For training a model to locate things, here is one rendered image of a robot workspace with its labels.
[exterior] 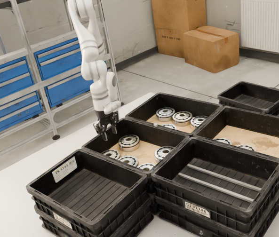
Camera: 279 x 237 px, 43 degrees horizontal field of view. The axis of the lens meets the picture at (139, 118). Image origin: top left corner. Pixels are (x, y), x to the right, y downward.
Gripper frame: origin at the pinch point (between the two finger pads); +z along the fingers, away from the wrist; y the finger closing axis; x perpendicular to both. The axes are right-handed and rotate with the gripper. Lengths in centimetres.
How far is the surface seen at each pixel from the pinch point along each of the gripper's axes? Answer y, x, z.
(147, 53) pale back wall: -283, -224, 97
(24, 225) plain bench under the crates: 45, -16, 25
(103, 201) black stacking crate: 24.2, 16.2, 12.6
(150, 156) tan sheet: -8.0, 14.7, 13.1
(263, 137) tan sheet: -44, 52, 14
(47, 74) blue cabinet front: -82, -171, 33
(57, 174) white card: 27.1, -6.9, 6.4
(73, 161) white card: 18.0, -7.0, 5.9
